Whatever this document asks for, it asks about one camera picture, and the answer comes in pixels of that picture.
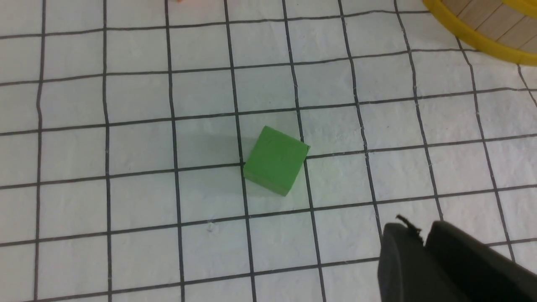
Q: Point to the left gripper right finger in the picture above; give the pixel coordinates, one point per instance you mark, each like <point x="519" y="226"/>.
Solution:
<point x="478" y="271"/>

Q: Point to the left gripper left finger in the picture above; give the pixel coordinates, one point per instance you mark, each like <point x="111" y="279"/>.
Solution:
<point x="407" y="272"/>

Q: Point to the bamboo steamer tray yellow rim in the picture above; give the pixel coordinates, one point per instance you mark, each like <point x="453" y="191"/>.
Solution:
<point x="504" y="29"/>

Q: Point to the green foam cube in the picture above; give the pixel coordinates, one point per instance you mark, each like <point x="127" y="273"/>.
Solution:
<point x="275" y="161"/>

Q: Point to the white black-grid tablecloth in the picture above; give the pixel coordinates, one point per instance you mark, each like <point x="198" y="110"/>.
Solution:
<point x="126" y="124"/>

